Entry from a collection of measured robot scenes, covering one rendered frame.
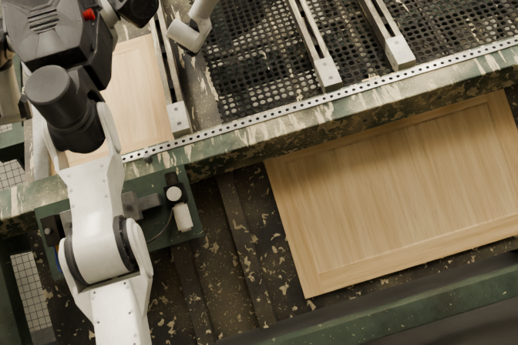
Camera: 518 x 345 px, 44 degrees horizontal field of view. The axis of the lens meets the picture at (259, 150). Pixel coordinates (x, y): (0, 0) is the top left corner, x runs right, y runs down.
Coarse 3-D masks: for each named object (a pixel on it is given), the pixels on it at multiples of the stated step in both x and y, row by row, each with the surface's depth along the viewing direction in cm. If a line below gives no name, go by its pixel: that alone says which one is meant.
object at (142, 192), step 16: (144, 176) 207; (160, 176) 207; (176, 176) 202; (128, 192) 197; (144, 192) 207; (160, 192) 207; (176, 192) 198; (48, 208) 207; (64, 208) 207; (128, 208) 193; (144, 208) 202; (160, 208) 206; (176, 208) 200; (192, 208) 206; (48, 224) 196; (64, 224) 193; (144, 224) 206; (160, 224) 206; (176, 224) 206; (192, 224) 201; (48, 240) 196; (160, 240) 205; (176, 240) 205; (48, 256) 206
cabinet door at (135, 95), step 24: (120, 48) 249; (144, 48) 247; (120, 72) 241; (144, 72) 239; (120, 96) 234; (144, 96) 232; (120, 120) 228; (144, 120) 226; (168, 120) 223; (144, 144) 219
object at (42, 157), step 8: (32, 112) 234; (32, 120) 232; (40, 120) 231; (32, 128) 229; (40, 128) 229; (40, 136) 226; (40, 144) 224; (40, 152) 222; (48, 152) 222; (40, 160) 220; (48, 160) 220; (40, 168) 218; (48, 168) 217; (40, 176) 216
